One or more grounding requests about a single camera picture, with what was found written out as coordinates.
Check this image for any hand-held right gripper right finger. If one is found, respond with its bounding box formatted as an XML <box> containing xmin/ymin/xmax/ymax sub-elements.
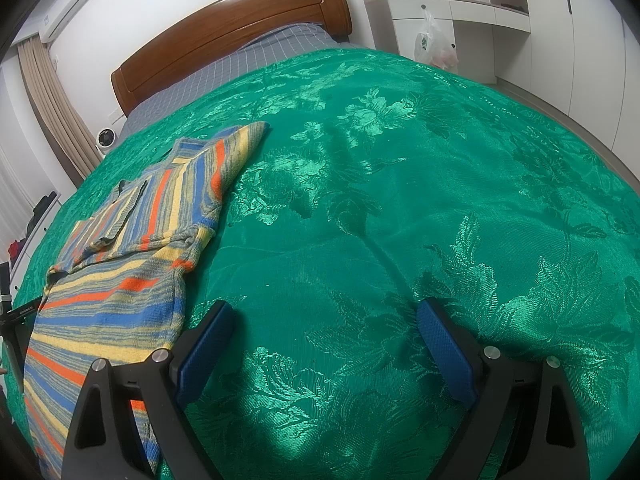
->
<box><xmin>416</xmin><ymin>297</ymin><xmax>591</xmax><ymax>480</ymax></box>

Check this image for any dark clothes pile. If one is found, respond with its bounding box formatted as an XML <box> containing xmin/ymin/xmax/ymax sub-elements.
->
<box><xmin>31</xmin><ymin>191</ymin><xmax>60</xmax><ymax>221</ymax></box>

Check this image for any grey checked bed sheet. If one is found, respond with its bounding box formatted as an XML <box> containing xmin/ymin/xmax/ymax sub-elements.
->
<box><xmin>122</xmin><ymin>22</ymin><xmax>361</xmax><ymax>138</ymax></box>

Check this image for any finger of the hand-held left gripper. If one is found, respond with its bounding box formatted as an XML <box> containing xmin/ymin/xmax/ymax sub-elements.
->
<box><xmin>2</xmin><ymin>327</ymin><xmax>27</xmax><ymax>393</ymax></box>

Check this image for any green floral blanket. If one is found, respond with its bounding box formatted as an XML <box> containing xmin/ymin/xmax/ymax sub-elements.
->
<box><xmin>10</xmin><ymin>47</ymin><xmax>640</xmax><ymax>480</ymax></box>

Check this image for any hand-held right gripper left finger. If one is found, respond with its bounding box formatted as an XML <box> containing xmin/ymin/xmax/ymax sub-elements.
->
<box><xmin>60</xmin><ymin>300</ymin><xmax>236</xmax><ymax>480</ymax></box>

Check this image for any wooden headboard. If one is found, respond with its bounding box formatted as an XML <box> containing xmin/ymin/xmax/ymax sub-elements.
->
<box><xmin>110</xmin><ymin>0</ymin><xmax>353</xmax><ymax>118</ymax></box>

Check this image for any white desk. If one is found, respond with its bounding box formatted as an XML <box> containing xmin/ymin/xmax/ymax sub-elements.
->
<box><xmin>362</xmin><ymin>0</ymin><xmax>531</xmax><ymax>86</ymax></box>

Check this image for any striped knit sweater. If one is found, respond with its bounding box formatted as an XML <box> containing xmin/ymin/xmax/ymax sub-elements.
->
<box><xmin>22</xmin><ymin>121</ymin><xmax>271</xmax><ymax>480</ymax></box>

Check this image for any white air conditioner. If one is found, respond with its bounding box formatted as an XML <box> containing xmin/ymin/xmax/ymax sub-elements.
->
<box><xmin>39</xmin><ymin>0</ymin><xmax>105</xmax><ymax>43</ymax></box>

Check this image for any beige curtain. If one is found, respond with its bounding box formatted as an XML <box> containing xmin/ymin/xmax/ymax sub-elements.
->
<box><xmin>17</xmin><ymin>35</ymin><xmax>103</xmax><ymax>188</ymax></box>

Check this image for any white drawer bench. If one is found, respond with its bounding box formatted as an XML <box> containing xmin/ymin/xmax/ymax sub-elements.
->
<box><xmin>10</xmin><ymin>190</ymin><xmax>63</xmax><ymax>291</ymax></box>

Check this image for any white wardrobe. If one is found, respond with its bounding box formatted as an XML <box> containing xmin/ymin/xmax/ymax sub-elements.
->
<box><xmin>482</xmin><ymin>0</ymin><xmax>640</xmax><ymax>181</ymax></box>

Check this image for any white sheer curtain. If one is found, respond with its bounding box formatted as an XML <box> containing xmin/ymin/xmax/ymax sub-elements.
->
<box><xmin>0</xmin><ymin>60</ymin><xmax>76</xmax><ymax>241</ymax></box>

